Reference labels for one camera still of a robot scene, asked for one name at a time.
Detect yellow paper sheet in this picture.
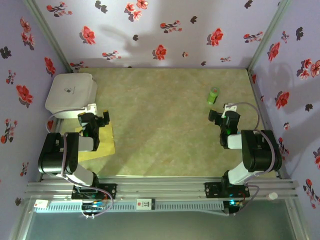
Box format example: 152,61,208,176
74,122,116,161

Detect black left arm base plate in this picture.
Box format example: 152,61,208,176
71,183,118,200

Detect lilac left arm cable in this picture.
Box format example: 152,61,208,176
45,109,115,220

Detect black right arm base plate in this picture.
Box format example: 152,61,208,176
204,181,250,199

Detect aluminium frame post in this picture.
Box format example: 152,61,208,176
23,0,73,73
246,0,293,72

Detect grey slotted cable duct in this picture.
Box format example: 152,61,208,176
34,201,225,213

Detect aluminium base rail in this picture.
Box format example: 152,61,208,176
24,176,300,201

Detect lilac arm cable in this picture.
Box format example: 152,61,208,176
45,109,115,220
226,101,277,217

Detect white red label tag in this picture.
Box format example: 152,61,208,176
136,198,156,211

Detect lilac right arm cable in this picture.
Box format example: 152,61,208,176
226,101,277,217

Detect green bottle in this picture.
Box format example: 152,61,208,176
206,86,221,105

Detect white card with red mark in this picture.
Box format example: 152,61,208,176
34,199,50,210

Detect white plastic lidded box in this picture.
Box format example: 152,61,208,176
44,72,98,120

